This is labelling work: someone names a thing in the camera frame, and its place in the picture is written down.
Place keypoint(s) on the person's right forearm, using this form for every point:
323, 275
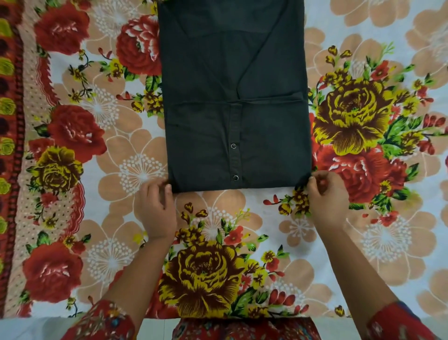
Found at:
357, 273

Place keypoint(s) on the person's right hand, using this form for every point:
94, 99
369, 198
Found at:
329, 203

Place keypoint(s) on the bed with floral sheet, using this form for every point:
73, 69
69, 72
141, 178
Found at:
87, 122

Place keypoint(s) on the red floral dress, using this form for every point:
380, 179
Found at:
245, 331

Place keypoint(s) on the person's left hand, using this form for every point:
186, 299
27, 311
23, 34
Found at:
155, 213

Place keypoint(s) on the black shirt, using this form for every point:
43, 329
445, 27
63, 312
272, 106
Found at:
238, 105

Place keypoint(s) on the person's left forearm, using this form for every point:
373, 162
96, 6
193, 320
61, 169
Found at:
136, 280

